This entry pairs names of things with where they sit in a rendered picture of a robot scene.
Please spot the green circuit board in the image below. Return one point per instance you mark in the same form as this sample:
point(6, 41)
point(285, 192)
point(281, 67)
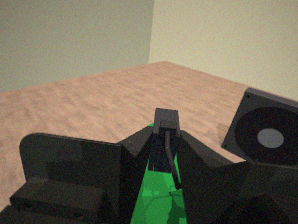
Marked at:
point(159, 202)

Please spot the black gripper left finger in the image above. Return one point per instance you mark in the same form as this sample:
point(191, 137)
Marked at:
point(118, 168)

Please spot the black fan cable with plug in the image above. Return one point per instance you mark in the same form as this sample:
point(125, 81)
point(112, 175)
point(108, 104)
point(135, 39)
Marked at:
point(165, 140)

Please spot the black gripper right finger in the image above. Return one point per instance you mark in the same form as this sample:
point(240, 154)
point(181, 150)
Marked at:
point(217, 191)

